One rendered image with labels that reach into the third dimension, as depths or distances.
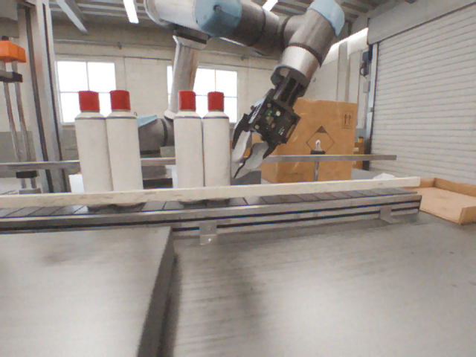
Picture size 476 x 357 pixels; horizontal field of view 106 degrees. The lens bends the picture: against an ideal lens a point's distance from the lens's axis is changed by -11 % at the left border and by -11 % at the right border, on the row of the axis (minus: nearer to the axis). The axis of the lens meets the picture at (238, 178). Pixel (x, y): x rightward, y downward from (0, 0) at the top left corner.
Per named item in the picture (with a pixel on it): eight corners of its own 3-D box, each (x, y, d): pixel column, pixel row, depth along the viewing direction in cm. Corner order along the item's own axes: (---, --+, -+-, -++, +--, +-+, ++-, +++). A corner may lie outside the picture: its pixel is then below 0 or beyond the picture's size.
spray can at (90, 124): (81, 210, 34) (63, 88, 30) (94, 201, 39) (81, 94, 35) (110, 209, 35) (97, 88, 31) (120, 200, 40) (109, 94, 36)
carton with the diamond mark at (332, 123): (274, 185, 65) (278, 96, 59) (251, 172, 87) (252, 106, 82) (350, 180, 72) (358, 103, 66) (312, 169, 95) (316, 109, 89)
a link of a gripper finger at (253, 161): (238, 183, 36) (264, 137, 35) (233, 176, 42) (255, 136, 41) (252, 190, 37) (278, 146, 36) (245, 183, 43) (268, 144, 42)
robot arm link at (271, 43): (236, 7, 40) (277, 0, 33) (271, 24, 47) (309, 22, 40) (230, 47, 43) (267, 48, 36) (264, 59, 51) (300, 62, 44)
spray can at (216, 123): (205, 204, 38) (201, 88, 34) (204, 195, 43) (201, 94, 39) (232, 202, 39) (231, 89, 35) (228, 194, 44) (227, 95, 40)
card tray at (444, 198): (460, 224, 39) (464, 207, 38) (368, 193, 64) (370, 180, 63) (532, 212, 44) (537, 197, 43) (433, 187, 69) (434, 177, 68)
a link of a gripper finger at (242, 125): (225, 145, 39) (248, 103, 38) (224, 144, 40) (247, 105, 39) (247, 157, 40) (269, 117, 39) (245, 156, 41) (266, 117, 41)
